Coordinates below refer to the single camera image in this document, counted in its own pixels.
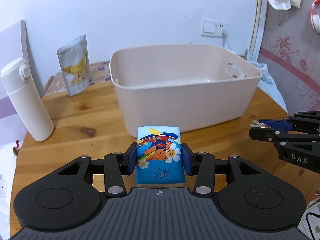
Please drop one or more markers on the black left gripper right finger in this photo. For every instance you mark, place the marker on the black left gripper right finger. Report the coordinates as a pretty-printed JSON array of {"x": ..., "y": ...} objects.
[{"x": 245, "y": 194}]

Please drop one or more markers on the blue bear tissue pack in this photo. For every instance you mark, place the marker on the blue bear tissue pack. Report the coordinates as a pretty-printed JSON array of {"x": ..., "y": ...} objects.
[{"x": 159, "y": 156}]

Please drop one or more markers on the white wall switch socket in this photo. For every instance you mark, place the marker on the white wall switch socket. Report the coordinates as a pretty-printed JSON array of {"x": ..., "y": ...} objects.
[{"x": 212, "y": 28}]

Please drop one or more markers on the white thermos bottle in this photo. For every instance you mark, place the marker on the white thermos bottle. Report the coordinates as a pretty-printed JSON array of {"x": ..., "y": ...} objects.
[{"x": 18, "y": 82}]

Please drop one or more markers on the light blue quilted blanket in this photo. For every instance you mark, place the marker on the light blue quilted blanket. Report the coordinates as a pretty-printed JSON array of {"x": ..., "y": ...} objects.
[{"x": 267, "y": 83}]

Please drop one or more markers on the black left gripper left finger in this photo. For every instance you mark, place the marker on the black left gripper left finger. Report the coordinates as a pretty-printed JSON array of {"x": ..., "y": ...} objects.
[{"x": 74, "y": 193}]

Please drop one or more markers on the cream curved mirror frame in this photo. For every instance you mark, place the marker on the cream curved mirror frame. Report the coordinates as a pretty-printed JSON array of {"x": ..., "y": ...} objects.
[{"x": 258, "y": 30}]

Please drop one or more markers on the beige plastic storage bin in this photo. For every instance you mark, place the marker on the beige plastic storage bin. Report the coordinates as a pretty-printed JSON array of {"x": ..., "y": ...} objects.
[{"x": 185, "y": 85}]

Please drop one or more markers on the banana chips snack pouch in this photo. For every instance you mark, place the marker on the banana chips snack pouch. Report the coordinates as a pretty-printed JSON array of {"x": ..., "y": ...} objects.
[{"x": 73, "y": 59}]

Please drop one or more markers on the lilac bed headboard panel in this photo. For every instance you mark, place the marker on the lilac bed headboard panel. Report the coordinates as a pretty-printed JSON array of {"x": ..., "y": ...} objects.
[{"x": 13, "y": 46}]

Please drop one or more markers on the red white headphones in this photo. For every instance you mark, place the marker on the red white headphones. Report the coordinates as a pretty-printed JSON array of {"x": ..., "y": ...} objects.
[{"x": 314, "y": 18}]

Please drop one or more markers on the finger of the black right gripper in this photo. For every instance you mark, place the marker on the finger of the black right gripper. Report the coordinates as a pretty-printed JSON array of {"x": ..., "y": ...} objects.
[
  {"x": 276, "y": 136},
  {"x": 300, "y": 122}
]

